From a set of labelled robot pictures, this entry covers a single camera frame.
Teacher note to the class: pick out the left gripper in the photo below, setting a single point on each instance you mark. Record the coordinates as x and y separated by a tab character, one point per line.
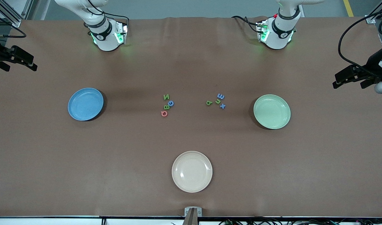
372	63

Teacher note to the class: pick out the blue foam letter m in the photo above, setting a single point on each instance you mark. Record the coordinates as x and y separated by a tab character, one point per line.
220	96

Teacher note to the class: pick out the green foam letter N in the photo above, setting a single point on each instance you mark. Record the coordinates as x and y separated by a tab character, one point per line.
166	97

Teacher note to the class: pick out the red foam letter Q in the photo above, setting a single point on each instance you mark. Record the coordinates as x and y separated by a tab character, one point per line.
162	113

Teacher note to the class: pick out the blue foam letter C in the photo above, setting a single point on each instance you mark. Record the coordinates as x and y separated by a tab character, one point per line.
169	103

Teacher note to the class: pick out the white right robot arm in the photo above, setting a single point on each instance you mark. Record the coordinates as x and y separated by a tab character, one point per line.
106	40

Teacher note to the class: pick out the blue plate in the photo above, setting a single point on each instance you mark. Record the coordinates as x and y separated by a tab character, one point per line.
84	104

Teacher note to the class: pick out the green plate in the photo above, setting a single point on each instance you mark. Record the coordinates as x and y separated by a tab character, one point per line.
272	112

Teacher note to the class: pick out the beige plate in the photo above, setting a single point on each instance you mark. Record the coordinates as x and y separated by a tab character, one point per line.
192	172

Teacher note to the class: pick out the brown table mat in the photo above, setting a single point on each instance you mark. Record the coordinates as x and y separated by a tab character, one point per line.
190	62

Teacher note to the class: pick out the aluminium frame profile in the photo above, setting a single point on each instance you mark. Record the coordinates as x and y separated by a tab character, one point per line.
371	20
16	22

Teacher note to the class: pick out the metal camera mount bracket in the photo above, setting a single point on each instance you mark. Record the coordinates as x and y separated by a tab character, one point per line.
192	212

